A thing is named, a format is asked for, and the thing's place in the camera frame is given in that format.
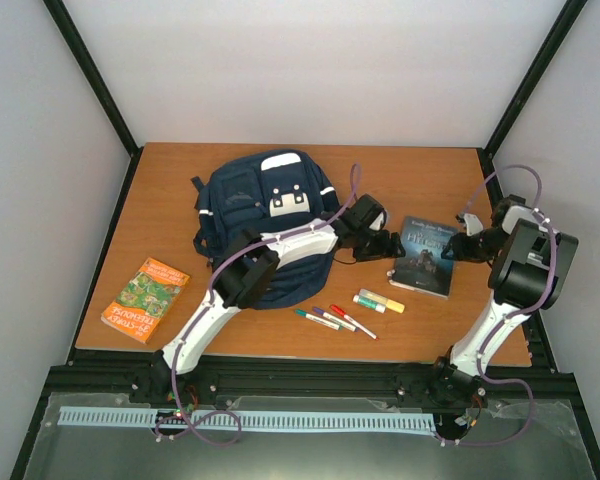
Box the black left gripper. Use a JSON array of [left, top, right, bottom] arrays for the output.
[[352, 229, 402, 264]]

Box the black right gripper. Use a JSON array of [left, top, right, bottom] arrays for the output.
[[447, 227, 509, 265]]

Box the dark blue castle cover book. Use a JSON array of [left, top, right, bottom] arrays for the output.
[[387, 216, 457, 298]]

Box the navy blue student backpack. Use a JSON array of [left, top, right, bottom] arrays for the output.
[[192, 149, 341, 310]]

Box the orange treehouse book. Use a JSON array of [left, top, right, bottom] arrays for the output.
[[101, 257, 190, 344]]

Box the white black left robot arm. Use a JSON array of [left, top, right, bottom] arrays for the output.
[[131, 194, 405, 403]]

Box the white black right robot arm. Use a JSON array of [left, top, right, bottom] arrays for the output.
[[427, 195, 579, 407]]

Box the yellow highlighter pen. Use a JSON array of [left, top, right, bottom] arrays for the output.
[[359, 289, 405, 314]]

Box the green label glue stick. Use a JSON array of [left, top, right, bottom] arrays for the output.
[[353, 295, 386, 313]]

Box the red capped marker pen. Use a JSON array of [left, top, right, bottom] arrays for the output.
[[330, 304, 378, 340]]

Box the purple capped marker pen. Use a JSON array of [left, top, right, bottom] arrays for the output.
[[312, 306, 357, 332]]

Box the green capped marker pen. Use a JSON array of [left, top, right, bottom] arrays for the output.
[[294, 309, 341, 330]]

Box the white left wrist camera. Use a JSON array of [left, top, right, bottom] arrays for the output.
[[368, 210, 388, 231]]

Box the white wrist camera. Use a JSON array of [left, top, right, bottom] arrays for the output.
[[368, 210, 388, 231], [456, 213, 484, 236]]

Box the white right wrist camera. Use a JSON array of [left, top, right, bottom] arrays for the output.
[[456, 213, 484, 236]]

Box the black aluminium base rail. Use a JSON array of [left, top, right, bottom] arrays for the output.
[[43, 350, 580, 412]]

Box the light blue slotted cable duct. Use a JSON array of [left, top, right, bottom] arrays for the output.
[[57, 406, 436, 436]]

